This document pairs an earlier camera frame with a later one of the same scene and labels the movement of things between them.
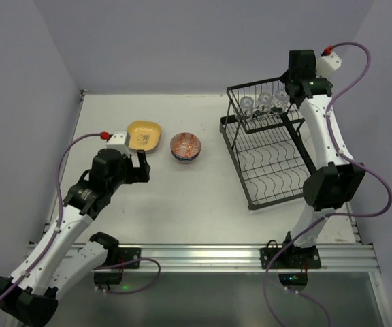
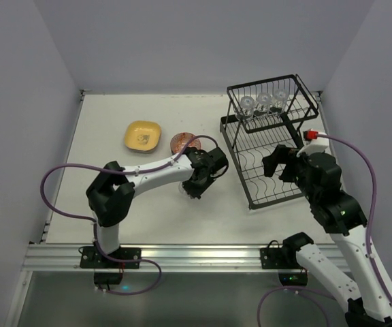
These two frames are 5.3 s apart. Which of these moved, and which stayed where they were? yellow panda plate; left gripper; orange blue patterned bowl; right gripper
Moved: left gripper; right gripper
Stayed: yellow panda plate; orange blue patterned bowl
